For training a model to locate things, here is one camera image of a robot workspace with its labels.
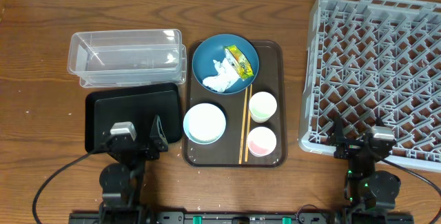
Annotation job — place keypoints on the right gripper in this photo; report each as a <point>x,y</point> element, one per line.
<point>348,147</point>

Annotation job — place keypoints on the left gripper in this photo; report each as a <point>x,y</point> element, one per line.
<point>156,136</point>

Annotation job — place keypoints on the light blue rice bowl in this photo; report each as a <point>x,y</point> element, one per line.
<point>204,123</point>

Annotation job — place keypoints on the white tissue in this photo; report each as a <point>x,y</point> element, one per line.
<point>226,77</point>

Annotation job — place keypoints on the white cup pink inside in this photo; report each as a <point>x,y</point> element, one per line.
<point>261,141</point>

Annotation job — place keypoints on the white cup green inside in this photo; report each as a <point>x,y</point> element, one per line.
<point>262,106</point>

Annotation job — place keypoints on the blue plate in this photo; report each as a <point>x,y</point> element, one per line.
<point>213,49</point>

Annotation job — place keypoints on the yellow green snack wrapper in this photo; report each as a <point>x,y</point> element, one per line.
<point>238,61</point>

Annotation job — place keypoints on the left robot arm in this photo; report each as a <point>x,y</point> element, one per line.
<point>121,181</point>

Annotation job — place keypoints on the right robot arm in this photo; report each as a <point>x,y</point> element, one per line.
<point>371,192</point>

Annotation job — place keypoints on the grey dishwasher rack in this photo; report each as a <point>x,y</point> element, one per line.
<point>374,59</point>

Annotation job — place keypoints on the black plastic bin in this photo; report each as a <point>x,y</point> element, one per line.
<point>138,105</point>

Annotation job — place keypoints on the clear plastic bin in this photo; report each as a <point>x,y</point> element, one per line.
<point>127,58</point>

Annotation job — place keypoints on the left wooden chopstick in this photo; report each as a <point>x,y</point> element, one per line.
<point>242,133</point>

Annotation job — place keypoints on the wooden chopstick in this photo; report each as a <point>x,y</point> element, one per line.
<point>248,124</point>
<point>242,133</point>

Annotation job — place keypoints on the brown serving tray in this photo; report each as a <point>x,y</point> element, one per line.
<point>225,151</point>

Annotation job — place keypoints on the right wooden chopstick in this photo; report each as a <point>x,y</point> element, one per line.
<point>248,124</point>

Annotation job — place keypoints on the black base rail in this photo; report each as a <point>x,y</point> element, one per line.
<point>181,218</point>

